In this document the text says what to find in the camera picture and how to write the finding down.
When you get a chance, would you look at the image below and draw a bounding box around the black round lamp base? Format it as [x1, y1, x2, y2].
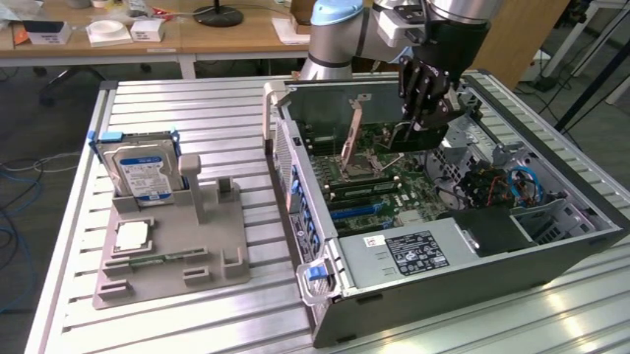
[192, 0, 246, 27]

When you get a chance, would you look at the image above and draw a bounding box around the grey power supply unit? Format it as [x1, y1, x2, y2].
[336, 217, 482, 291]

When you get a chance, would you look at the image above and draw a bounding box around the metal socket cover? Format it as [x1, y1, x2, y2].
[367, 147, 407, 169]

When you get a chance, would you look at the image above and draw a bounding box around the small white labelled box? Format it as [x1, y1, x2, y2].
[129, 18, 167, 43]

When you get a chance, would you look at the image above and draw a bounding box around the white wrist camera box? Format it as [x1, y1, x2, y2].
[376, 6, 434, 47]

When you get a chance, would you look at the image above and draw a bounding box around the black graphics card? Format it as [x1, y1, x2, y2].
[339, 96, 450, 178]

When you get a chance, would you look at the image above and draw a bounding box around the green motherboard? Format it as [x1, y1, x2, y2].
[298, 121, 474, 239]

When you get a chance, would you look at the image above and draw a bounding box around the wooden desk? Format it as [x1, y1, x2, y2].
[0, 0, 375, 80]

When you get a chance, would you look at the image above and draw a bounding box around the silver CPU chip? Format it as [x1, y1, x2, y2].
[115, 221, 152, 252]

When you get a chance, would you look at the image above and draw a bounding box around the hard disk in blue caddy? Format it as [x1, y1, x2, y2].
[87, 128, 184, 207]

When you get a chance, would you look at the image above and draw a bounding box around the blue expansion slot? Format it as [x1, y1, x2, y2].
[330, 204, 384, 221]

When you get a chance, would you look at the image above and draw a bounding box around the wooden cabinet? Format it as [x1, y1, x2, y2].
[459, 0, 571, 90]

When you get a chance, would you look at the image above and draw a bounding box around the blue wire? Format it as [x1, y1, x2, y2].
[508, 165, 546, 202]

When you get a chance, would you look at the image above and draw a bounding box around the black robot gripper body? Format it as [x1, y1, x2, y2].
[408, 20, 492, 78]

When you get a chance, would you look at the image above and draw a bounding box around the installed RAM stick with labels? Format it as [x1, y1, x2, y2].
[328, 179, 400, 201]

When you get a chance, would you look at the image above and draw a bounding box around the white box with round insert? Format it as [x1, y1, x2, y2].
[85, 20, 135, 48]

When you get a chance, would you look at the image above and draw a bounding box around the CPU socket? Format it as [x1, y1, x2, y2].
[339, 157, 391, 184]

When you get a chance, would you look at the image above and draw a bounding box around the grey printed parts rack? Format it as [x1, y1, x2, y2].
[92, 153, 252, 311]

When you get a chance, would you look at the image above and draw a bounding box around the black open PC case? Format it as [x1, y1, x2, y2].
[263, 69, 630, 350]

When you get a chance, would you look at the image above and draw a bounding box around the white paper booklet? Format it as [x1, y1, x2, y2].
[271, 16, 314, 46]

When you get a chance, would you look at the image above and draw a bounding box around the white box with black lid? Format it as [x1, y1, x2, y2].
[21, 20, 73, 46]

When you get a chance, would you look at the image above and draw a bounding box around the black office chair base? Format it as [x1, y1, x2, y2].
[32, 66, 107, 108]

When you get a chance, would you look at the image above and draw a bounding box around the green RAM stick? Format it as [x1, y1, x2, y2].
[127, 251, 189, 268]

